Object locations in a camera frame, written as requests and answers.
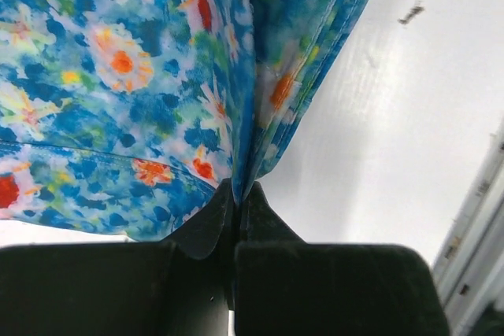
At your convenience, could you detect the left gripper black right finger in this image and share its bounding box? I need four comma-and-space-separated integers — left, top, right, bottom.
234, 183, 450, 335

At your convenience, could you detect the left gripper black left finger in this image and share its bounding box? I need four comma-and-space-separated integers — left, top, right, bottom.
1, 180, 234, 335

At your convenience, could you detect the blue floral skirt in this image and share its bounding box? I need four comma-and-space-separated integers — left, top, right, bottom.
1, 0, 368, 241

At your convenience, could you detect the aluminium rail frame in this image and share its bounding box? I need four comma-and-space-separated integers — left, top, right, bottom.
432, 125, 503, 335

